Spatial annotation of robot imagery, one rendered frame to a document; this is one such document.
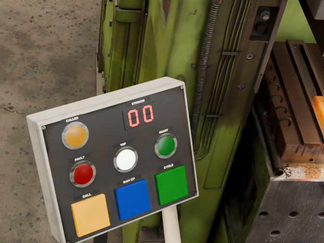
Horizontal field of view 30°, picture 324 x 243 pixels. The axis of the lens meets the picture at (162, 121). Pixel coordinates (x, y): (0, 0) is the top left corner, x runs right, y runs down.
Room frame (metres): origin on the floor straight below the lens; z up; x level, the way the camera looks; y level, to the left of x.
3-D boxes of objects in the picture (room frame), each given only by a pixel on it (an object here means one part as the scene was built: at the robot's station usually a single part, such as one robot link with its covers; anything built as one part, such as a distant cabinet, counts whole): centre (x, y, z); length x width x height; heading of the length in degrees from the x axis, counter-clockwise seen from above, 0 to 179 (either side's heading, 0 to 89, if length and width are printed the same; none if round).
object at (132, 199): (0.82, 0.03, 1.01); 0.07 x 0.05 x 0.07; 127
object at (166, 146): (0.92, -0.02, 1.09); 0.05 x 0.03 x 0.04; 102
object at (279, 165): (1.24, -0.27, 0.93); 0.40 x 0.03 x 0.03; 12
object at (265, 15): (1.23, -0.19, 1.24); 0.03 x 0.03 x 0.07; 12
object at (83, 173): (0.80, 0.14, 1.09); 0.05 x 0.03 x 0.04; 102
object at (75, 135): (0.83, 0.17, 1.16); 0.05 x 0.03 x 0.04; 102
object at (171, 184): (0.88, -0.05, 1.01); 0.07 x 0.05 x 0.07; 127
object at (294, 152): (1.33, -0.37, 0.96); 0.42 x 0.20 x 0.09; 12
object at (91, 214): (0.76, 0.11, 1.01); 0.07 x 0.05 x 0.07; 127
